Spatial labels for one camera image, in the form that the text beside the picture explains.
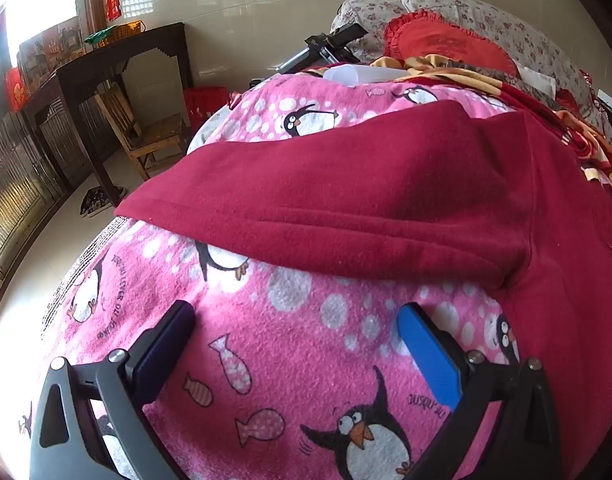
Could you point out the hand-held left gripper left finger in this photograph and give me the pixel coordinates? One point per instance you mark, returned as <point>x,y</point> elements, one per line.
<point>165,350</point>

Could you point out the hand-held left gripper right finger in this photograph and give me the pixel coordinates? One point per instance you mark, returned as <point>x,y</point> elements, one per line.
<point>428,355</point>

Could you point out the dark red sweater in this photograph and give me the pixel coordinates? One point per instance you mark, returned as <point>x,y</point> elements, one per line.
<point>361,185</point>

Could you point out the pink penguin printed blanket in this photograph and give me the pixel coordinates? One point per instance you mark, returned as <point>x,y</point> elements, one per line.
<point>296,360</point>

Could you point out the wooden chair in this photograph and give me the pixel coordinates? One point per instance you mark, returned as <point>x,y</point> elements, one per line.
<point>155,135</point>

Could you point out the dark slatted cabinet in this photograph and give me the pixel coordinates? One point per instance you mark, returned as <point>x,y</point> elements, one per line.
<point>15,180</point>

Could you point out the red plastic crate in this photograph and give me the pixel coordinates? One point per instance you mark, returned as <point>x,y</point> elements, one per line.
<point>205,102</point>

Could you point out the yellow red patterned blanket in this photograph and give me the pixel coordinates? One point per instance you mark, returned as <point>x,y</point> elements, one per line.
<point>466,77</point>

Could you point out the white plastic container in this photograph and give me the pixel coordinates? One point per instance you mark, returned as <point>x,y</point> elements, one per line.
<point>356,74</point>

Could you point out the dark wooden table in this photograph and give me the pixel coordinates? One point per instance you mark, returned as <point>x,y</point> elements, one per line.
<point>85,67</point>

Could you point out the white paper sheet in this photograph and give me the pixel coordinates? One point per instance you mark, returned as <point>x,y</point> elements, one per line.
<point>536,80</point>

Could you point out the red gift box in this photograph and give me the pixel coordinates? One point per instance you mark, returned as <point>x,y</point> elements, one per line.
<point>16,90</point>

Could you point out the red ruffled pillow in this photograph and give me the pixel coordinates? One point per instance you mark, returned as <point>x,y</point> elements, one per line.
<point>446,42</point>

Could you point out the yellow plastic basket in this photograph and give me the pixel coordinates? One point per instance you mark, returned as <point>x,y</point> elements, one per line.
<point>127,32</point>

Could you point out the row of picture boxes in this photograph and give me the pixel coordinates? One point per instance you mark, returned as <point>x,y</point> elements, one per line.
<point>48,52</point>

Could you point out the green cloth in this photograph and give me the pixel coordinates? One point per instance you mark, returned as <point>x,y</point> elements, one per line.
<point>99,36</point>

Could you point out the floral quilt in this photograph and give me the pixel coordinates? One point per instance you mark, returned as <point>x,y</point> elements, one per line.
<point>511,25</point>

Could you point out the red wall poster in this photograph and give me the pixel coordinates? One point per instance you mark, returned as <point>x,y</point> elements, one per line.
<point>113,4</point>

